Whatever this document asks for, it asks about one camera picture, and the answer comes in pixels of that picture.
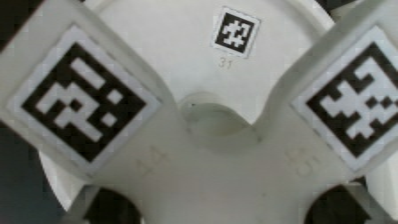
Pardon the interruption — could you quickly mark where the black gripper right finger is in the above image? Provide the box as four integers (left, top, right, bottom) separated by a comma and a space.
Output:
302, 183, 396, 224

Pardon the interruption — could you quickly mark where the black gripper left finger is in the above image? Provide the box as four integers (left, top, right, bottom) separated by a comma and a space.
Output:
60, 184, 143, 224

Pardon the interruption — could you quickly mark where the white cross-shaped table base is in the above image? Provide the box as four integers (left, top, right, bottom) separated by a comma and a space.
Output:
0, 0, 398, 224

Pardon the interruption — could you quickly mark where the white round table top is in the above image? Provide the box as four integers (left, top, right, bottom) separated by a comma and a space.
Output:
37, 0, 398, 214

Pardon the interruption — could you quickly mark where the white cylindrical table leg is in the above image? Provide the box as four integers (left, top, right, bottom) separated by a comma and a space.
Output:
179, 92, 250, 137

